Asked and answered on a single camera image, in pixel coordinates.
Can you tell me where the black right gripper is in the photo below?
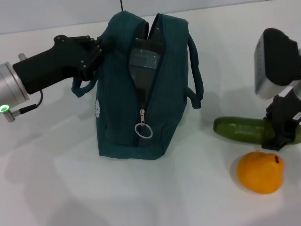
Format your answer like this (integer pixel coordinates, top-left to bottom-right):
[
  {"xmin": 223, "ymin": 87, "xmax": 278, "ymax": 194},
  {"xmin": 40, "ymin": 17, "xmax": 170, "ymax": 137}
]
[{"xmin": 261, "ymin": 88, "xmax": 301, "ymax": 151}]

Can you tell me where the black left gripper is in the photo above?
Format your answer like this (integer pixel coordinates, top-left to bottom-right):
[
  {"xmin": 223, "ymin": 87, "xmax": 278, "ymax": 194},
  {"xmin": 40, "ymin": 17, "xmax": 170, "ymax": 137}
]
[{"xmin": 13, "ymin": 34, "xmax": 106, "ymax": 95}]

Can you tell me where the green cucumber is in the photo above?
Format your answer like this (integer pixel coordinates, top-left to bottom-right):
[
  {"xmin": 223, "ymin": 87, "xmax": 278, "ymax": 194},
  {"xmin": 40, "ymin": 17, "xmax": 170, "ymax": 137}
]
[{"xmin": 213, "ymin": 116, "xmax": 301, "ymax": 145}]

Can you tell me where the clear lunch box blue seal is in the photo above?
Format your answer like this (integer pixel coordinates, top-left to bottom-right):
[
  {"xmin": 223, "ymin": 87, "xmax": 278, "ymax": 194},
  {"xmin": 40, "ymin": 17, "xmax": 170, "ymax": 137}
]
[{"xmin": 128, "ymin": 39, "xmax": 163, "ymax": 90}]

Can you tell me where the orange yellow pear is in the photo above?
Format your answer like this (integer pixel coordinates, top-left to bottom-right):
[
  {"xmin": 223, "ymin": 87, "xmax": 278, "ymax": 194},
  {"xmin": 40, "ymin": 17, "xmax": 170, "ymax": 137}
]
[{"xmin": 236, "ymin": 152, "xmax": 285, "ymax": 195}]

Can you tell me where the dark teal fabric lunch bag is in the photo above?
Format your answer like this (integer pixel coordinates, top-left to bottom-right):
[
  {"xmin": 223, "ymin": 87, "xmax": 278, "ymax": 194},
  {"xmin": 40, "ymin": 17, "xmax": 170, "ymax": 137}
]
[{"xmin": 71, "ymin": 11, "xmax": 204, "ymax": 161}]

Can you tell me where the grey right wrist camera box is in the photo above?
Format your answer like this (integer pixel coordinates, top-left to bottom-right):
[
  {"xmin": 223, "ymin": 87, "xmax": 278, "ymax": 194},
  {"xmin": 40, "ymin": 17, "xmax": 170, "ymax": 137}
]
[{"xmin": 253, "ymin": 27, "xmax": 301, "ymax": 99}]

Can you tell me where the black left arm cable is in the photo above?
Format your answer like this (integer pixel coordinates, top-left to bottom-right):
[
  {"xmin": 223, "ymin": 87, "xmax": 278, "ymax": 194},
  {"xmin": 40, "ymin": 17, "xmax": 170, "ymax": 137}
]
[{"xmin": 20, "ymin": 89, "xmax": 44, "ymax": 116}]

